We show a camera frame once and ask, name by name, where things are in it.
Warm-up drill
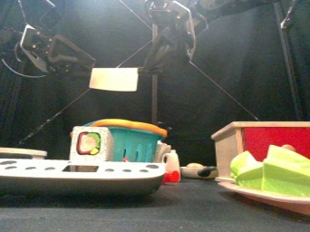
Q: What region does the small black toy piece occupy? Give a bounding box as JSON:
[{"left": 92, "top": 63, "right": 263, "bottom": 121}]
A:
[{"left": 156, "top": 121, "right": 174, "bottom": 135}]

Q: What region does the toy sushi roll block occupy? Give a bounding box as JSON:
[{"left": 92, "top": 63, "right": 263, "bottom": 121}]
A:
[{"left": 69, "top": 125, "right": 114, "bottom": 163}]

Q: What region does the green toy lettuce leaf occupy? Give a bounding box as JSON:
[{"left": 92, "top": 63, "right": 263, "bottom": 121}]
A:
[
  {"left": 228, "top": 150, "right": 264, "bottom": 189},
  {"left": 260, "top": 144, "right": 310, "bottom": 198}
]

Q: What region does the diagonal frame brace rod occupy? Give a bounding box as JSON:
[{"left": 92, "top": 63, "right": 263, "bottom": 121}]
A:
[
  {"left": 17, "top": 25, "right": 173, "bottom": 146},
  {"left": 118, "top": 0, "right": 260, "bottom": 121}
]

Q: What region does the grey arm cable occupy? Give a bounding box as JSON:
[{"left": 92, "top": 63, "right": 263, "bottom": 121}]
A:
[{"left": 0, "top": 42, "right": 48, "bottom": 80}]

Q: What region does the vertical metal frame pole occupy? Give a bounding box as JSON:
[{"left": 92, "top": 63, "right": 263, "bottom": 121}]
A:
[{"left": 149, "top": 23, "right": 160, "bottom": 124}]

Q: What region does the small white dish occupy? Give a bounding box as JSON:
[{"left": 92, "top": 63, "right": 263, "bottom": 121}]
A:
[{"left": 178, "top": 162, "right": 219, "bottom": 179}]

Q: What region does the orange yellow toy bread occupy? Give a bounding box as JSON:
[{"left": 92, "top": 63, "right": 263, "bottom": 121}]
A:
[{"left": 88, "top": 118, "right": 169, "bottom": 139}]

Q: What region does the teal plastic basket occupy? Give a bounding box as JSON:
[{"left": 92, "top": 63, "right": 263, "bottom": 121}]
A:
[{"left": 82, "top": 120, "right": 165, "bottom": 164}]

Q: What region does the dark side frame post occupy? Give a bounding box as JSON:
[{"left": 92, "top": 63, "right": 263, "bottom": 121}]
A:
[{"left": 272, "top": 1, "right": 304, "bottom": 121}]

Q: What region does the black white toy piece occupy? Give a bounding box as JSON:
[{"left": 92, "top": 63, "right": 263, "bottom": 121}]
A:
[{"left": 196, "top": 165, "right": 219, "bottom": 179}]

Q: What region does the white toy jug red cap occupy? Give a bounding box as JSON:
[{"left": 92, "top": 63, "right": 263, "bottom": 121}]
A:
[{"left": 161, "top": 150, "right": 181, "bottom": 184}]

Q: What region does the wooden box red panel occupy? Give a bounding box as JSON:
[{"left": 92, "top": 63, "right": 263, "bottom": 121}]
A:
[{"left": 209, "top": 121, "right": 310, "bottom": 183}]

